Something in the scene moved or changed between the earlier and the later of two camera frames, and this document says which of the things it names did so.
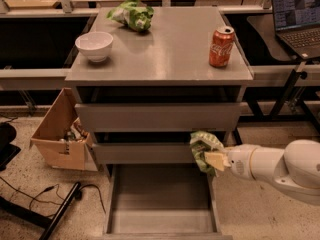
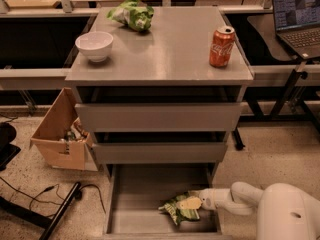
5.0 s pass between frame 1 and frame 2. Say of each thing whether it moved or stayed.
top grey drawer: stayed
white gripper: moved
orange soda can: stayed
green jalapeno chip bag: moved
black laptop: stayed
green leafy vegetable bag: stayed
